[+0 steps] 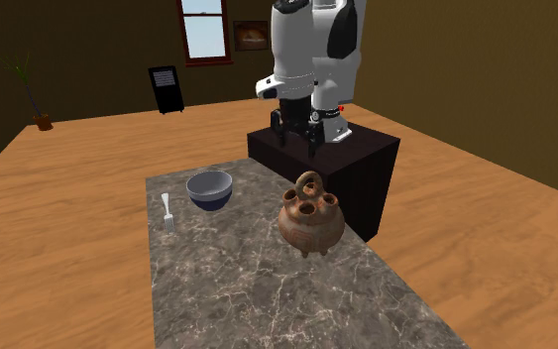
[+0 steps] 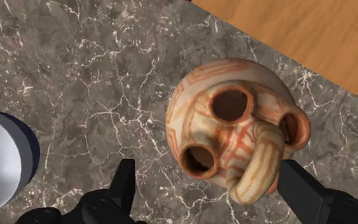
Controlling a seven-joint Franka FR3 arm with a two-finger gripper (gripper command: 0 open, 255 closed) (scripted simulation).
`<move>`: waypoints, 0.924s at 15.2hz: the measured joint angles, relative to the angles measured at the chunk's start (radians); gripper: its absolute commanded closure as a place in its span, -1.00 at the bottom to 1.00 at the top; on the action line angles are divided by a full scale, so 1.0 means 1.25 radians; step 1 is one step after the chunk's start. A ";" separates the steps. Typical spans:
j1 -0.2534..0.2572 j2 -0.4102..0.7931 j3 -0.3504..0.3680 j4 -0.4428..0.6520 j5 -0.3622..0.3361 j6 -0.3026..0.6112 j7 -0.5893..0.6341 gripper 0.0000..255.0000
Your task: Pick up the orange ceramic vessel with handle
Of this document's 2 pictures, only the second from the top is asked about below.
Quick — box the grey round bowl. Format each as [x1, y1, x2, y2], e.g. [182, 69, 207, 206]
[0, 109, 41, 216]

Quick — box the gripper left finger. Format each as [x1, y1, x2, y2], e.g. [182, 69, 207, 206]
[15, 158, 147, 224]

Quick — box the cream orange-striped clay vessel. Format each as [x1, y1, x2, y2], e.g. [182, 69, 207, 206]
[165, 57, 312, 205]

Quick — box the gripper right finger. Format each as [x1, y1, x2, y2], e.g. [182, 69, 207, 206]
[277, 159, 358, 224]

